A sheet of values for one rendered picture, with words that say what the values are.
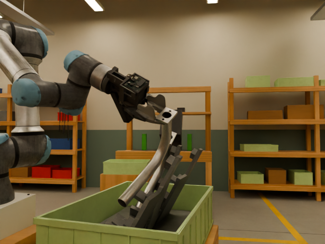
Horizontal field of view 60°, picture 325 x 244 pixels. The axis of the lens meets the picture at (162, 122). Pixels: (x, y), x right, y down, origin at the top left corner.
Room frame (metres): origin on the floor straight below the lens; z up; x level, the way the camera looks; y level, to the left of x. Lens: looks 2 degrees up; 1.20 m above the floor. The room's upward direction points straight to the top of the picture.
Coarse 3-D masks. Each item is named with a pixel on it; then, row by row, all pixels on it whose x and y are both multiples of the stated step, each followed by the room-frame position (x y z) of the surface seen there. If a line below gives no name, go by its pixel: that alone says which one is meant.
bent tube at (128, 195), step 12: (168, 108) 0.80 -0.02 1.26; (156, 120) 0.78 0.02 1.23; (168, 120) 0.77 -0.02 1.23; (168, 132) 0.82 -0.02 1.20; (168, 144) 0.85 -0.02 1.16; (156, 156) 0.85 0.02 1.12; (144, 168) 0.82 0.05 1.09; (156, 168) 0.84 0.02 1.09; (144, 180) 0.79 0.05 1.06; (132, 192) 0.76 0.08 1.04; (120, 204) 0.76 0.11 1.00
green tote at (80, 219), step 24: (120, 192) 1.28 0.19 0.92; (192, 192) 1.26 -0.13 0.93; (48, 216) 0.83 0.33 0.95; (72, 216) 0.94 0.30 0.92; (96, 216) 1.08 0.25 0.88; (192, 216) 0.81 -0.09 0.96; (48, 240) 0.77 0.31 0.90; (72, 240) 0.75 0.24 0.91; (96, 240) 0.73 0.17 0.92; (120, 240) 0.71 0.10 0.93; (144, 240) 0.69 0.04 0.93; (168, 240) 0.67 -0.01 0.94; (192, 240) 0.83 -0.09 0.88
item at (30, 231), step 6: (30, 228) 1.03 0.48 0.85; (12, 234) 0.97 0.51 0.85; (18, 234) 0.97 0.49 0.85; (24, 234) 0.97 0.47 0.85; (30, 234) 0.97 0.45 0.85; (0, 240) 0.92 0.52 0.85; (6, 240) 0.92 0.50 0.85; (12, 240) 0.92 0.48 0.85; (18, 240) 0.92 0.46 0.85; (24, 240) 0.93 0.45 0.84; (30, 240) 0.96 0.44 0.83
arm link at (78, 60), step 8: (72, 56) 0.83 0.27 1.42; (80, 56) 0.83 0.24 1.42; (88, 56) 0.84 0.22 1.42; (64, 64) 0.84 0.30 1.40; (72, 64) 0.83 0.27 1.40; (80, 64) 0.82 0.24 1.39; (88, 64) 0.82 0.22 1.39; (96, 64) 0.82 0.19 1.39; (72, 72) 0.83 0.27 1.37; (80, 72) 0.82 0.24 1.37; (88, 72) 0.81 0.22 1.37; (72, 80) 0.84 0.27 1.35; (80, 80) 0.84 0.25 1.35; (88, 80) 0.82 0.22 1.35
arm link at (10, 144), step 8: (0, 136) 0.96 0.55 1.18; (8, 136) 1.00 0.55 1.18; (0, 144) 0.96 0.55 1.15; (8, 144) 0.99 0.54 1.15; (16, 144) 1.01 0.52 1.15; (0, 152) 0.96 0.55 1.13; (8, 152) 0.98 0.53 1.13; (16, 152) 1.00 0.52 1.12; (0, 160) 0.96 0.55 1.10; (8, 160) 0.98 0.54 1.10; (16, 160) 1.01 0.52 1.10; (0, 168) 0.96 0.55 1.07; (8, 168) 1.00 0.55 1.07
